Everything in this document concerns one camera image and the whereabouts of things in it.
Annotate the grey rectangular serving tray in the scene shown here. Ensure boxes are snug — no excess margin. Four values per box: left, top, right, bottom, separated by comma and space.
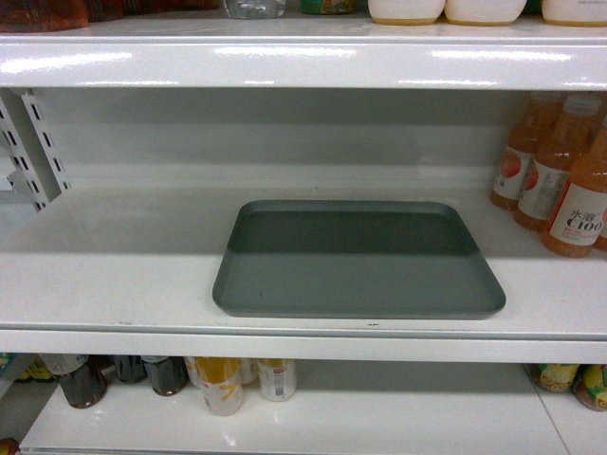
212, 200, 506, 319

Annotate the white labelled drink bottle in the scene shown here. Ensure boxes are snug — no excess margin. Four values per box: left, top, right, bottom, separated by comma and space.
257, 358, 297, 402

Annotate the yellow white drink bottle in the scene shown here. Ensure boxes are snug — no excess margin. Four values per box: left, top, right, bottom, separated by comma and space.
195, 356, 244, 416

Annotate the white upper shelf board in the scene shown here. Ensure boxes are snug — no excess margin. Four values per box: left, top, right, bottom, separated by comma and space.
1, 10, 606, 91

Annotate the white shelf board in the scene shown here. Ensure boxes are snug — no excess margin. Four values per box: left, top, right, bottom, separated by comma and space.
1, 10, 606, 91
1, 189, 606, 363

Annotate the dark tea bottle right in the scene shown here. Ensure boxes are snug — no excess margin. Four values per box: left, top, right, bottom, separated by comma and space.
141, 355, 189, 396

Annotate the dark tea bottle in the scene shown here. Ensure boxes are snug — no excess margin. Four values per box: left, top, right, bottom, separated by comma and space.
141, 355, 189, 396
40, 354, 107, 409

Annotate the white middle shelf board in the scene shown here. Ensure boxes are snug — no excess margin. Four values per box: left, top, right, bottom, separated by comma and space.
1, 189, 606, 363

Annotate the white jar left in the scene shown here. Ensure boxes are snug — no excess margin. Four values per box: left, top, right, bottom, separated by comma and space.
368, 0, 446, 26

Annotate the white jar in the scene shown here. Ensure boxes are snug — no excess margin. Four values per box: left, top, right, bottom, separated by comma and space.
444, 0, 526, 27
542, 0, 606, 27
368, 0, 446, 26

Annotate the orange juice bottle back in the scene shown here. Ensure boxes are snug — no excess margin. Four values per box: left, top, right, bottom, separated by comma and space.
489, 91, 564, 210

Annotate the dark tea bottle left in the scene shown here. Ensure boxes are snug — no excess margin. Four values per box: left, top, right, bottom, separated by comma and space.
40, 354, 107, 409

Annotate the orange juice bottle front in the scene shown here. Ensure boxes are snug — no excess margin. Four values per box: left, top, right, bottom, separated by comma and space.
541, 121, 606, 258

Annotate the white jar middle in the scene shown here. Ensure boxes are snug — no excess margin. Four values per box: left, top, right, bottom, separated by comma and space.
444, 0, 526, 27

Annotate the white slotted shelf upright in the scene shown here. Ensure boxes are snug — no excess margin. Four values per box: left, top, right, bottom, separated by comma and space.
1, 88, 71, 211

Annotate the yellow green bottle lower right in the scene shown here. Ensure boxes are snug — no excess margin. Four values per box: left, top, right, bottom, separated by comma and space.
574, 364, 606, 411

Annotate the white jar right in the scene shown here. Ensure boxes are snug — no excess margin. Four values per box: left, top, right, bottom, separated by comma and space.
542, 0, 606, 27

